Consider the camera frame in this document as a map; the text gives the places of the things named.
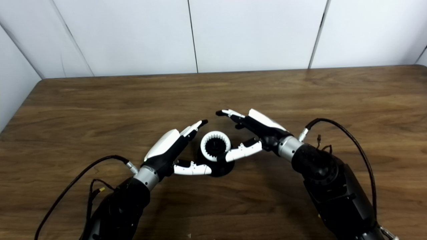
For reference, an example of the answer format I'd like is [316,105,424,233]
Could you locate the round black gear part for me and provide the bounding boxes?
[197,138,235,178]

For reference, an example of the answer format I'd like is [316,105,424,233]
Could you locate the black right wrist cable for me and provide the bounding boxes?
[298,118,399,240]

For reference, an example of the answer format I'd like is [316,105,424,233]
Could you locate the thin wires with yellow plug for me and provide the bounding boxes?
[86,179,116,230]

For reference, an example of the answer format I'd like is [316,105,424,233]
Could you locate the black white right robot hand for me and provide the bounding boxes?
[215,108,294,163]

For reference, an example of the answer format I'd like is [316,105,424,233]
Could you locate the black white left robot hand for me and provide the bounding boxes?
[143,119,212,181]

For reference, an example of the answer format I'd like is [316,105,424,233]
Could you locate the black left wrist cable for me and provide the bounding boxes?
[34,155,139,240]

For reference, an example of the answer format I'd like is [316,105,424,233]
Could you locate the white toothed ring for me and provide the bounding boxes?
[200,131,232,162]

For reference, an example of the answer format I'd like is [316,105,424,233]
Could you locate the thin black wire bundle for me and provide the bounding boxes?
[315,134,333,154]

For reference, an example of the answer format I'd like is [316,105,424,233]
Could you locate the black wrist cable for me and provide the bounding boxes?
[34,155,139,240]
[298,118,399,240]

